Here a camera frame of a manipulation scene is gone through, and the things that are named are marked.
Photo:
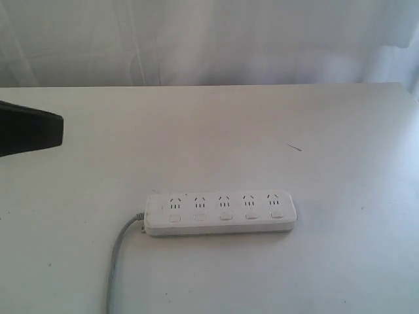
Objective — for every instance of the white sheer curtain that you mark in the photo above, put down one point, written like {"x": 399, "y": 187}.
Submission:
{"x": 170, "y": 43}

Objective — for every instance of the white five-outlet power strip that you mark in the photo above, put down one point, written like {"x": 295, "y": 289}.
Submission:
{"x": 190, "y": 214}

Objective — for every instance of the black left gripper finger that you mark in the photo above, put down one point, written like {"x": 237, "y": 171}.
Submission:
{"x": 25, "y": 129}

